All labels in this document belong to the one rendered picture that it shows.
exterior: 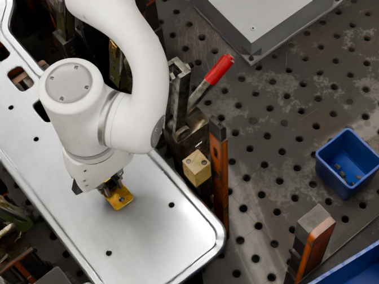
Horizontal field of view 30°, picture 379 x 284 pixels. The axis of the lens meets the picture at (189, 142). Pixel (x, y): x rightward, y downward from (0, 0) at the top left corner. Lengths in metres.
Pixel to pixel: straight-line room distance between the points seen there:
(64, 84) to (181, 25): 0.86
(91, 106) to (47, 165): 0.37
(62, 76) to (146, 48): 0.11
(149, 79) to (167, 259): 0.37
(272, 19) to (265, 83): 0.15
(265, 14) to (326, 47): 0.18
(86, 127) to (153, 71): 0.12
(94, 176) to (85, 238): 0.14
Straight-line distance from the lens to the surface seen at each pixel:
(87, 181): 1.08
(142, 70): 0.88
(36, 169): 1.25
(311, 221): 0.97
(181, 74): 1.05
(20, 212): 1.21
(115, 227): 1.18
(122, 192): 1.20
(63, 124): 0.92
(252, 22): 1.62
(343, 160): 1.56
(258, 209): 1.50
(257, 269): 1.46
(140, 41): 0.89
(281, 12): 1.63
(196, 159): 1.15
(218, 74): 1.14
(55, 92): 0.90
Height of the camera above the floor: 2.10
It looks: 63 degrees down
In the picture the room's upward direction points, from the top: 7 degrees counter-clockwise
